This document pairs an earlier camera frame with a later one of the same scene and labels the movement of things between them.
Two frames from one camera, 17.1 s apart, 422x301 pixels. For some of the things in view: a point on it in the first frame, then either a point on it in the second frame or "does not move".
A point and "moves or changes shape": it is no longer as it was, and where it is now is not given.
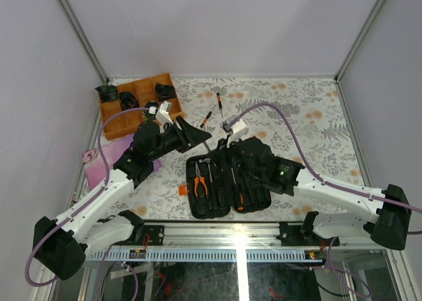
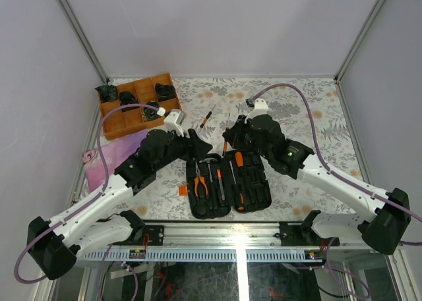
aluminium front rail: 235,235 does not move
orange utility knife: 206,145 moves or changes shape
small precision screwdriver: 219,97 moves or changes shape
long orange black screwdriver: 233,176 moves or changes shape
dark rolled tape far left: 107,93 does not move
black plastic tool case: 215,187 does not move
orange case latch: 182,190 does not move
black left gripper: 190,136 -> 199,147
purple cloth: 113,149 does not move
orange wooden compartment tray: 151,100 does not move
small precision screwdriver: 210,114 does not move
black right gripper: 225,147 -> 235,134
